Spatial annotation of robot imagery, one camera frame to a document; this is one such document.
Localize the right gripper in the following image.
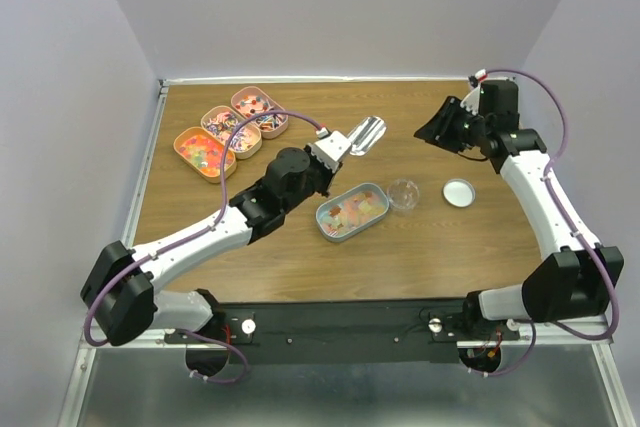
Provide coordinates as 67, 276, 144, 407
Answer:
412, 95, 489, 154

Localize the grey candy tray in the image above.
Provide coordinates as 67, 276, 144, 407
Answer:
315, 183, 390, 243

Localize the metal scoop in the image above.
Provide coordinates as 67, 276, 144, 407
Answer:
347, 116, 387, 157

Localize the clear plastic cup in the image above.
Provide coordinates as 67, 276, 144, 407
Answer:
386, 178, 420, 216

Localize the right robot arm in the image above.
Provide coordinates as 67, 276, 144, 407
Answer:
414, 70, 624, 341

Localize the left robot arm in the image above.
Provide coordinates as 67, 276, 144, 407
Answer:
81, 141, 347, 346

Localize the beige candy tray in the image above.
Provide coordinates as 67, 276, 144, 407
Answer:
201, 106, 263, 160

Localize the white round lid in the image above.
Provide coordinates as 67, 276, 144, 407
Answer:
442, 179, 476, 208

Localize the pink candy tray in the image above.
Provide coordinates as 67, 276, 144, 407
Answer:
231, 86, 289, 139

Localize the orange candy tray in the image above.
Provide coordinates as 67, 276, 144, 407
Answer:
173, 127, 237, 184

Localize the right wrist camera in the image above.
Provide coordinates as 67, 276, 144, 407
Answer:
460, 69, 488, 115

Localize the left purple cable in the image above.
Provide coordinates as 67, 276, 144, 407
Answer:
82, 111, 331, 386

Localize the purple cable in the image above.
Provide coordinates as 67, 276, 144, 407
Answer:
469, 67, 624, 379
82, 111, 331, 386

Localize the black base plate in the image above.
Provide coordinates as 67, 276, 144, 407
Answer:
218, 298, 463, 365

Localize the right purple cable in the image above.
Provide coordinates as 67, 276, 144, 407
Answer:
469, 67, 624, 379

